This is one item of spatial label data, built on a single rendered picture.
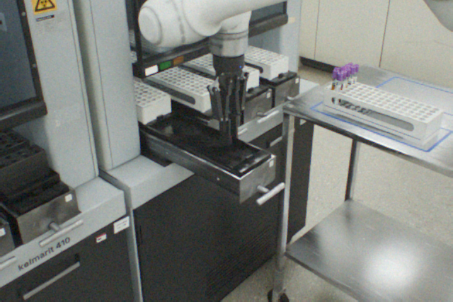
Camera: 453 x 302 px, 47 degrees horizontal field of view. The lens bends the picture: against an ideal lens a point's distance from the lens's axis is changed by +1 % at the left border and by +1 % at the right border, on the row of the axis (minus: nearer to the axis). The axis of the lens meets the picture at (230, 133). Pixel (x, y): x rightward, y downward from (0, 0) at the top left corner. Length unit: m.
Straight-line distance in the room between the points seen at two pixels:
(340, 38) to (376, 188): 1.42
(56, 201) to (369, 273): 1.02
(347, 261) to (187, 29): 1.04
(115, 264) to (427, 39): 2.57
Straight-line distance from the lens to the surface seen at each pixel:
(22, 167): 1.19
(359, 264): 1.77
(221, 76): 1.20
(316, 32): 3.83
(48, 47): 1.15
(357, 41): 3.66
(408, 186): 2.69
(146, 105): 1.38
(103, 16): 1.21
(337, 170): 2.72
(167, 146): 1.32
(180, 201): 1.44
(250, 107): 1.54
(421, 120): 1.34
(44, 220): 1.18
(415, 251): 1.87
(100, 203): 1.25
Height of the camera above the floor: 1.46
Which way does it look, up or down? 29 degrees down
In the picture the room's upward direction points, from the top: straight up
